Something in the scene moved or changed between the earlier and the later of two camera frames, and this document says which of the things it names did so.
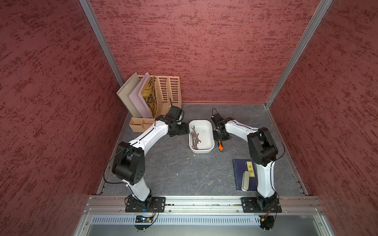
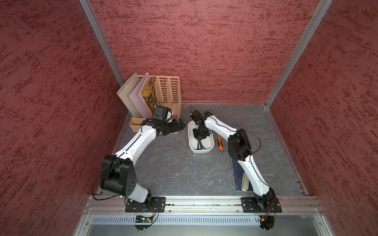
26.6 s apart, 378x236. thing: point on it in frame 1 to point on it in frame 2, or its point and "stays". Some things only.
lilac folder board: [137, 101] stays
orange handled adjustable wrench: [220, 146] stays
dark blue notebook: [240, 166] stays
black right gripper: [216, 137] to [199, 136]
